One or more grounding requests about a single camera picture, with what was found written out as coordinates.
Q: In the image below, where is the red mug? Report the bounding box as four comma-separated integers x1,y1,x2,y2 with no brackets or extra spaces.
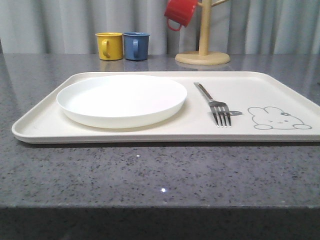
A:
164,0,198,32

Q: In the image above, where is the grey curtain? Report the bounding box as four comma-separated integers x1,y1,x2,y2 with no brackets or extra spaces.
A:
0,0,320,55

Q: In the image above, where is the yellow mug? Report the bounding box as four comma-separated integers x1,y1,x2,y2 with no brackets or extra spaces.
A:
95,32,124,61

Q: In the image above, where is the silver metal fork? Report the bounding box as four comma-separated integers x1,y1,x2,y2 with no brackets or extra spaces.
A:
193,82,232,128

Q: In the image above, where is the white round plate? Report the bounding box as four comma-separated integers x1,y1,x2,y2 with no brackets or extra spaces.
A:
56,74,187,129

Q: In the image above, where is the wooden mug tree stand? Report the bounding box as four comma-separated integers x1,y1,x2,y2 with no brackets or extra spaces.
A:
175,0,231,66

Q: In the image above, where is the blue mug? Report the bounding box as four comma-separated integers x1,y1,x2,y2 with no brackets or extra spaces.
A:
123,32,150,61

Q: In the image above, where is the cream rabbit serving tray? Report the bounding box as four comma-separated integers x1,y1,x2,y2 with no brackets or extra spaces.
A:
12,71,320,144

